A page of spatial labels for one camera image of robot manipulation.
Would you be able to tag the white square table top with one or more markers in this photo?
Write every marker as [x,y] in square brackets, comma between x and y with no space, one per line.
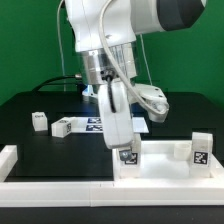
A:
[169,160]

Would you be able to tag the white U-shaped obstacle fence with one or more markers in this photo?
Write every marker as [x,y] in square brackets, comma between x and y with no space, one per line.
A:
[123,192]

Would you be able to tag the white fiducial tag sheet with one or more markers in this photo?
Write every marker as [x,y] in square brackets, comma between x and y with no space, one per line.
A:
[94,125]

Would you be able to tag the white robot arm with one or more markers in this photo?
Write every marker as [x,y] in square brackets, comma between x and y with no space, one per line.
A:
[105,35]

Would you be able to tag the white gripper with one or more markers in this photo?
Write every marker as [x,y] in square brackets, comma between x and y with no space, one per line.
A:
[116,115]

